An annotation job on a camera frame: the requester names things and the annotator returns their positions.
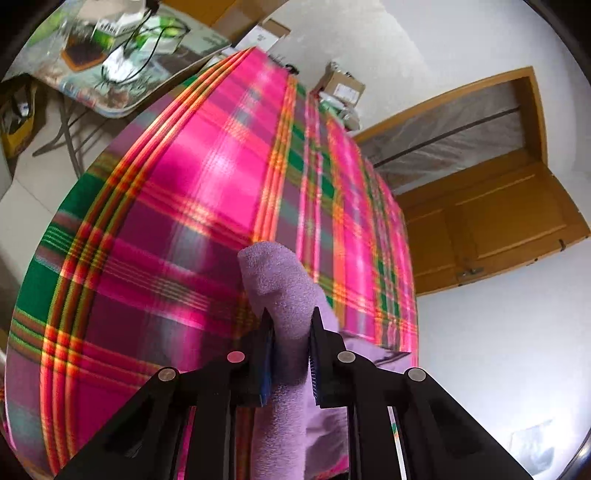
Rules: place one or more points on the green tissue pack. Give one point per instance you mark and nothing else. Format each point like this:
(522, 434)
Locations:
(161, 34)

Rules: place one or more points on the green white carton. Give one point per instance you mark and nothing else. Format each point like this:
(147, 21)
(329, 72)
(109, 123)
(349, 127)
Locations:
(115, 28)

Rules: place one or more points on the wooden door frame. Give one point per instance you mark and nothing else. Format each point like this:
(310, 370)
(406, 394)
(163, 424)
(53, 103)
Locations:
(538, 115)

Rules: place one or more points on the yellow bag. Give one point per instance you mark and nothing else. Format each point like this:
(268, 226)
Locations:
(18, 129)

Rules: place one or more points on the purple fleece pants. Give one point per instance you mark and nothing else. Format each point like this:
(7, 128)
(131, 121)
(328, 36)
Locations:
(281, 300)

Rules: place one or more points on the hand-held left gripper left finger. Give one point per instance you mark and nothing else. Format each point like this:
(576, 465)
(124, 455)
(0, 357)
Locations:
(267, 371)

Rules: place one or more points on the brown cardboard box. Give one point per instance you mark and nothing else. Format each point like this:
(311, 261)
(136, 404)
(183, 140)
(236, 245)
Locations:
(341, 85)

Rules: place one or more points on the wooden hair brush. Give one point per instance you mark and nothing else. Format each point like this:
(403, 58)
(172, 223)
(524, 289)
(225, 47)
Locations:
(81, 54)

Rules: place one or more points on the grey plastic parcel bag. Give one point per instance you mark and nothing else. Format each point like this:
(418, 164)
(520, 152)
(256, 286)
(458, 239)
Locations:
(344, 113)

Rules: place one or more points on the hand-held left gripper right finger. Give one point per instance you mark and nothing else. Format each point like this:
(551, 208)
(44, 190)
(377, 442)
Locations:
(315, 371)

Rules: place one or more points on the clear plastic door curtain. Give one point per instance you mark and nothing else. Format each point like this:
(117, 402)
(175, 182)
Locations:
(452, 134)

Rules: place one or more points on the folding table with printed top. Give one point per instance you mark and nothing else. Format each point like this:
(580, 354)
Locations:
(152, 78)

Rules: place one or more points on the plastic bag of green packets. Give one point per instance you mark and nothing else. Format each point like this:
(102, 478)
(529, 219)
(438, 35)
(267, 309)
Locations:
(67, 14)

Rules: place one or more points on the white crumpled tissue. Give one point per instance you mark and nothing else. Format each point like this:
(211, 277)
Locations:
(119, 62)

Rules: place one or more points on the white cardboard box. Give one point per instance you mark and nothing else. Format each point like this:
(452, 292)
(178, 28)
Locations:
(268, 33)

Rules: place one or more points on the wooden door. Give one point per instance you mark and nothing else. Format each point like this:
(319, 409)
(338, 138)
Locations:
(498, 217)

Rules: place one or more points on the pink green plaid blanket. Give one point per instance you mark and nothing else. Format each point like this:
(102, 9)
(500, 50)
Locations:
(184, 184)

